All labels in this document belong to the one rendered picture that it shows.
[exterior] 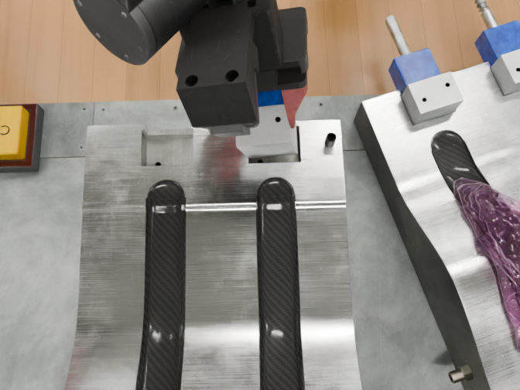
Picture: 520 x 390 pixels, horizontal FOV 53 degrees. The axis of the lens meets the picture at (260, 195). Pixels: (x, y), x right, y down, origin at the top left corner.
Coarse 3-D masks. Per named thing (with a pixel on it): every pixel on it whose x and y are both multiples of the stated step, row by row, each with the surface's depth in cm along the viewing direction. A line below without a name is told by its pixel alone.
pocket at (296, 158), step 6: (270, 156) 55; (276, 156) 55; (282, 156) 55; (288, 156) 55; (294, 156) 55; (300, 156) 52; (252, 162) 55; (258, 162) 56; (264, 162) 55; (270, 162) 55
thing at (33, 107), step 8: (0, 104) 61; (8, 104) 61; (16, 104) 61; (24, 104) 61; (32, 104) 61; (32, 112) 61; (32, 120) 61; (32, 128) 61; (32, 136) 60; (32, 144) 60
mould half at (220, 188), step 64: (128, 128) 53; (320, 128) 53; (128, 192) 51; (192, 192) 51; (256, 192) 51; (320, 192) 51; (128, 256) 50; (192, 256) 50; (256, 256) 50; (320, 256) 50; (128, 320) 49; (192, 320) 49; (256, 320) 49; (320, 320) 48; (128, 384) 45; (192, 384) 45; (256, 384) 45; (320, 384) 45
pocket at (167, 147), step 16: (176, 128) 55; (192, 128) 53; (144, 144) 54; (160, 144) 55; (176, 144) 55; (192, 144) 55; (144, 160) 54; (160, 160) 55; (176, 160) 55; (192, 160) 55
